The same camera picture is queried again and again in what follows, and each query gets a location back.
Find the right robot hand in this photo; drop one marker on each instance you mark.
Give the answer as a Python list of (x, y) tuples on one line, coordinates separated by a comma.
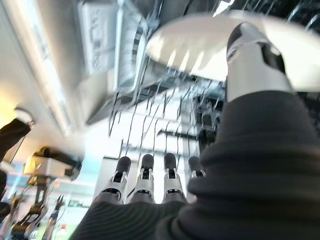
[(225, 200)]

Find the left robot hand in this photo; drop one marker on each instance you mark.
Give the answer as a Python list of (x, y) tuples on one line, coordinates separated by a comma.
[(37, 200)]

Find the large beige plate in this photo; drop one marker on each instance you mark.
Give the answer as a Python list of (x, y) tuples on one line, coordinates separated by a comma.
[(195, 42)]

